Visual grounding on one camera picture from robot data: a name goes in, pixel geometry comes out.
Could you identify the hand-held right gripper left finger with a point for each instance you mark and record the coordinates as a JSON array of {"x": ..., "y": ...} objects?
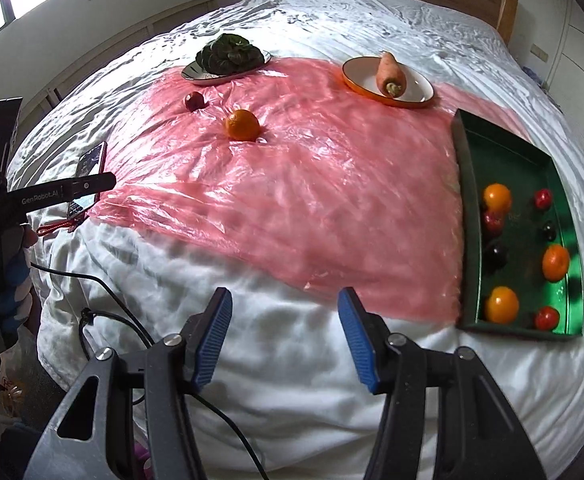
[{"x": 214, "y": 340}]

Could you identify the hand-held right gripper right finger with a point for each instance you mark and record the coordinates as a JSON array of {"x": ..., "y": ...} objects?
[{"x": 357, "y": 340}]

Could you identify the small smooth orange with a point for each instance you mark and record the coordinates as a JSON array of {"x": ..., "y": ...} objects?
[
  {"x": 502, "y": 305},
  {"x": 497, "y": 197}
]

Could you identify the red plum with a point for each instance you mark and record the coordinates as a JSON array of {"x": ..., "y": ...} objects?
[
  {"x": 547, "y": 318},
  {"x": 194, "y": 101},
  {"x": 492, "y": 221},
  {"x": 543, "y": 199}
]

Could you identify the dark purple plum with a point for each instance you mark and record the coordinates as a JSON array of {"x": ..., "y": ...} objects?
[
  {"x": 495, "y": 255},
  {"x": 548, "y": 231}
]

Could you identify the large bumpy mandarin orange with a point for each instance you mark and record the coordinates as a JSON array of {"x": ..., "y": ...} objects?
[
  {"x": 556, "y": 262},
  {"x": 242, "y": 125}
]

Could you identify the green tray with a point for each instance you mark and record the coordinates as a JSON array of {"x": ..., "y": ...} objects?
[{"x": 522, "y": 260}]

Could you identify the person's left forearm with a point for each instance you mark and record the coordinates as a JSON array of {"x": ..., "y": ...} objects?
[{"x": 14, "y": 285}]

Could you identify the person's left hand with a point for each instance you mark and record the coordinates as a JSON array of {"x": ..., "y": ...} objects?
[{"x": 17, "y": 241}]

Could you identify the smartphone in red case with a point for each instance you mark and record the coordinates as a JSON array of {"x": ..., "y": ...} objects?
[{"x": 94, "y": 160}]

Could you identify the pink plastic sheet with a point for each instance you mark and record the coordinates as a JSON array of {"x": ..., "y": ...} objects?
[{"x": 297, "y": 210}]

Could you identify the silver plate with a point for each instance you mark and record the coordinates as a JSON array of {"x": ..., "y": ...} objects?
[{"x": 206, "y": 76}]

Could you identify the dark leafy green vegetable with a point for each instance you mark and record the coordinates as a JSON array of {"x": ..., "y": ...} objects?
[{"x": 229, "y": 55}]

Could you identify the white plate with orange rim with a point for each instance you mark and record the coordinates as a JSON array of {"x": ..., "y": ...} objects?
[{"x": 412, "y": 85}]

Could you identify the carrot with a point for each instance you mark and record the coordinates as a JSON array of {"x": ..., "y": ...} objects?
[{"x": 391, "y": 75}]

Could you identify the beige wall socket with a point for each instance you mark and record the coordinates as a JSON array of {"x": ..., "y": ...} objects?
[{"x": 538, "y": 52}]

